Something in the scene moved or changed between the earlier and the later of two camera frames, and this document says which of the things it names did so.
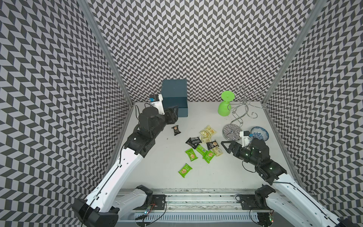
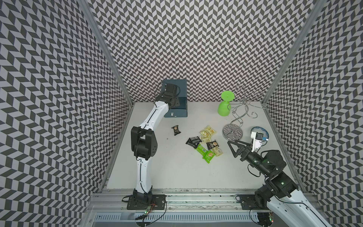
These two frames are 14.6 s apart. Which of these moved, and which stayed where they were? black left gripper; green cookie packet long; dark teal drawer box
Moved: black left gripper
Stayed: green cookie packet long; dark teal drawer box
